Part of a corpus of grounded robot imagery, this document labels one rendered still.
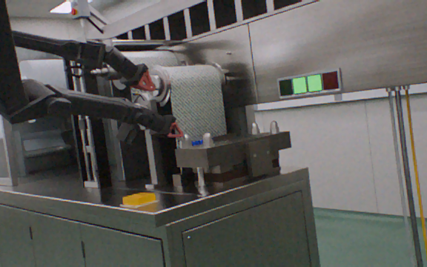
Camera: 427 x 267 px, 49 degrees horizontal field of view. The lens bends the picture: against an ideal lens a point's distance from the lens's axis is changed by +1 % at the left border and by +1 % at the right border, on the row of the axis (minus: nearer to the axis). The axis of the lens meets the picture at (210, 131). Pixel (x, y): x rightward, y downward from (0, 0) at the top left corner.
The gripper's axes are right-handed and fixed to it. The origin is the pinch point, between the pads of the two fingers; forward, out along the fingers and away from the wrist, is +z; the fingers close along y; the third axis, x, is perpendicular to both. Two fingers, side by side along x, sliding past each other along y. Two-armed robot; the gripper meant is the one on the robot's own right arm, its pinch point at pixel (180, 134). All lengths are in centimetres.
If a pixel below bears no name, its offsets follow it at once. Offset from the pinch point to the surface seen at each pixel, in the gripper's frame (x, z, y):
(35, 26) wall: 224, 86, -557
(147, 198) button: -25.8, -14.2, 13.5
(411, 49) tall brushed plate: 30, 18, 68
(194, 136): 1.4, 5.9, 0.3
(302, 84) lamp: 24.6, 20.1, 30.9
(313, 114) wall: 117, 237, -137
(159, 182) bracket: -16.7, 2.3, -7.7
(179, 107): 8.3, -3.9, 0.2
